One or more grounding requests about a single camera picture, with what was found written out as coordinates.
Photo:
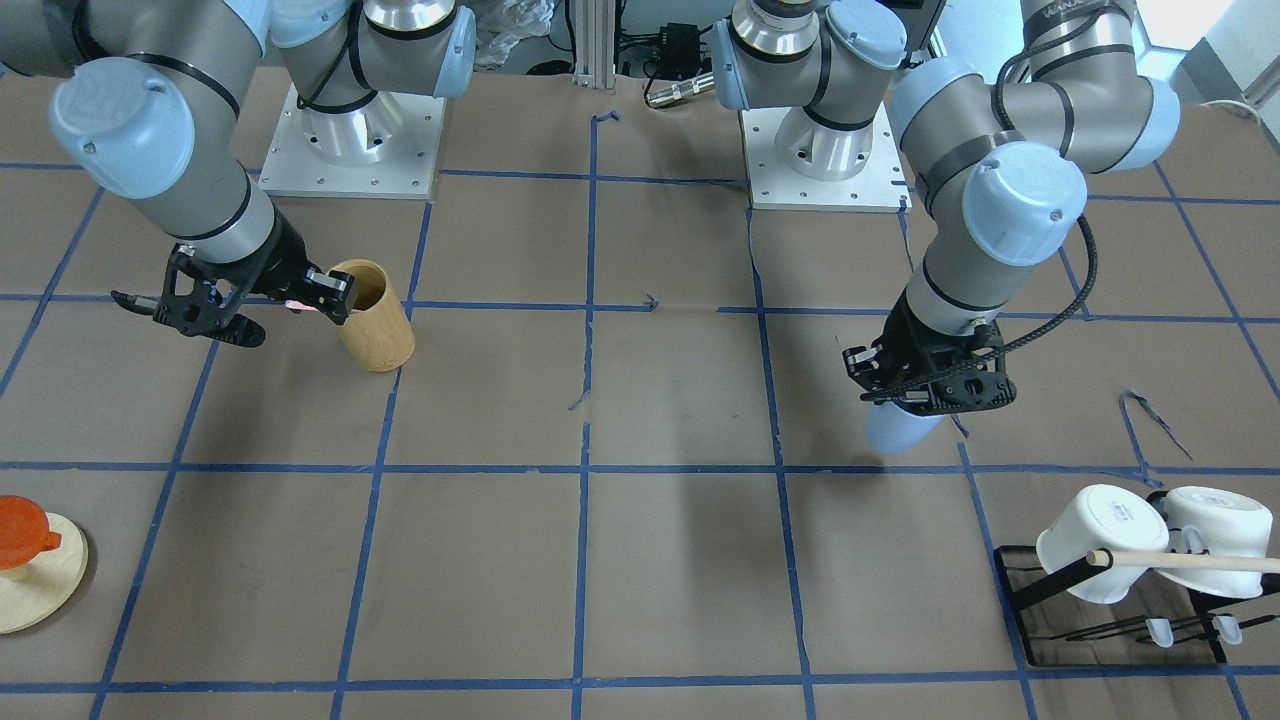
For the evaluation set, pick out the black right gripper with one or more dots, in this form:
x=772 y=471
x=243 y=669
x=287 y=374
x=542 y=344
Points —
x=283 y=261

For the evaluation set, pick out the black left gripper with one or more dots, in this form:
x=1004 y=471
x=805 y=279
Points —
x=908 y=340

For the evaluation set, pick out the light blue plastic cup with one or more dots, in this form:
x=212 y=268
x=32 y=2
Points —
x=893 y=430

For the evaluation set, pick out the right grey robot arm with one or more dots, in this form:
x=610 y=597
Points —
x=150 y=92

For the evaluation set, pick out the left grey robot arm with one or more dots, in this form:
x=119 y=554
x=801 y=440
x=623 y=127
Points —
x=1000 y=165

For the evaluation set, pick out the bamboo wooden cup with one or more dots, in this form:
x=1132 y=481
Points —
x=378 y=334

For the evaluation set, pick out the white ceramic mug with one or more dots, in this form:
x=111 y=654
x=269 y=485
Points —
x=1223 y=523
x=1101 y=516

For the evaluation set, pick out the wooden dowel rod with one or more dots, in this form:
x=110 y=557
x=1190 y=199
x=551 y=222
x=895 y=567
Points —
x=1104 y=558

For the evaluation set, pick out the orange plastic mug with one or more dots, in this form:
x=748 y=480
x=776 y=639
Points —
x=25 y=532

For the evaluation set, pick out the wooden mug tree stand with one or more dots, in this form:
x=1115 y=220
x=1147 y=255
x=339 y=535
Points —
x=34 y=591

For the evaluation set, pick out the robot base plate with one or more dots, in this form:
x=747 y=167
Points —
x=386 y=150
x=795 y=164

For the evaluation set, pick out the black wire mug rack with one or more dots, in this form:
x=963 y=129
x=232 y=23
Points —
x=1110 y=617

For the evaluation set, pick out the aluminium frame post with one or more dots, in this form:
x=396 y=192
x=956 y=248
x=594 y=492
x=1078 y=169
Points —
x=596 y=34

